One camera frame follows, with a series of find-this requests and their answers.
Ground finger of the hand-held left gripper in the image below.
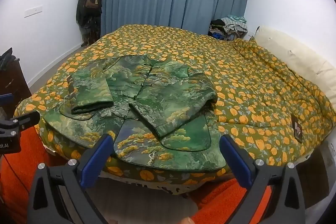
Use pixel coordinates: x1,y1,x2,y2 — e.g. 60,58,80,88
6,111,40,133

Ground green quilt with orange flowers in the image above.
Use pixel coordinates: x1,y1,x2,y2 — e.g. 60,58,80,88
14,24,334,198

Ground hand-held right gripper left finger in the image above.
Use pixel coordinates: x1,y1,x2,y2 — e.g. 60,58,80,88
28,133,124,224

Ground orange rug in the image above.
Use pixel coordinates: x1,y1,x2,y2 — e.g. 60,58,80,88
0,124,273,224

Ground dark quilt label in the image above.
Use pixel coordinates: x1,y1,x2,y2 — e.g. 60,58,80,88
291,116,304,142

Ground cream padded headboard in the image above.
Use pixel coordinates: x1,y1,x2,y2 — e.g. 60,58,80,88
255,25,336,106

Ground dark wooden cabinet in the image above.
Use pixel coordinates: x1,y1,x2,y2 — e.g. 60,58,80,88
0,57,32,119

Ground green landscape print jacket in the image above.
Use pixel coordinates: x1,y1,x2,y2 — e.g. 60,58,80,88
43,55,226,170

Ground dark pile of clothes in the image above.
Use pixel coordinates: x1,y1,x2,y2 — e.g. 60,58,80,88
76,0,107,47

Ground white wall plate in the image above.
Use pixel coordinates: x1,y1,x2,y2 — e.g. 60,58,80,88
24,5,43,18

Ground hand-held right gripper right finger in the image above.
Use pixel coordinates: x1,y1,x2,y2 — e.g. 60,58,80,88
219,135,306,224

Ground dark cloth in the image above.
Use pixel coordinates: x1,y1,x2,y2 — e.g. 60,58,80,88
0,48,13,71

